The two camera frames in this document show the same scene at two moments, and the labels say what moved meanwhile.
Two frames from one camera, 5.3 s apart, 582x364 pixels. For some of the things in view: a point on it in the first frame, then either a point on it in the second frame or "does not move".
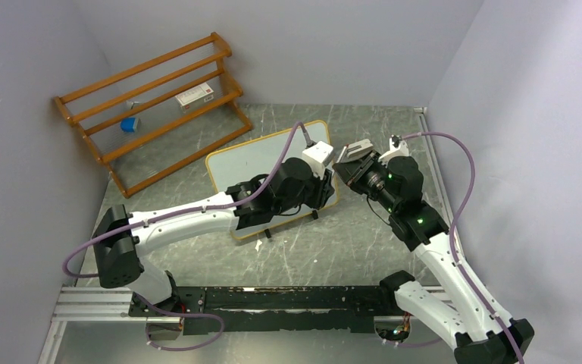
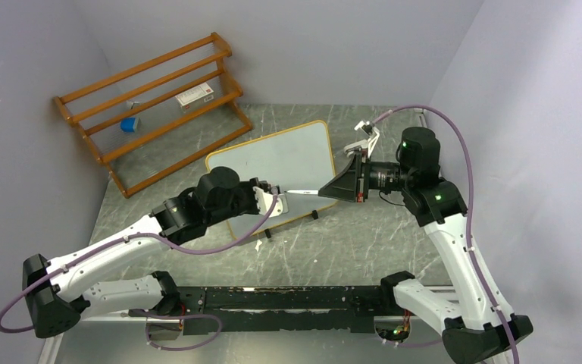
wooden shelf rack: x=150 y=118 does not move
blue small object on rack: x=129 y=124 does not move
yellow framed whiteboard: x=243 y=161 does not move
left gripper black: x=324 y=189 → x=249 y=184
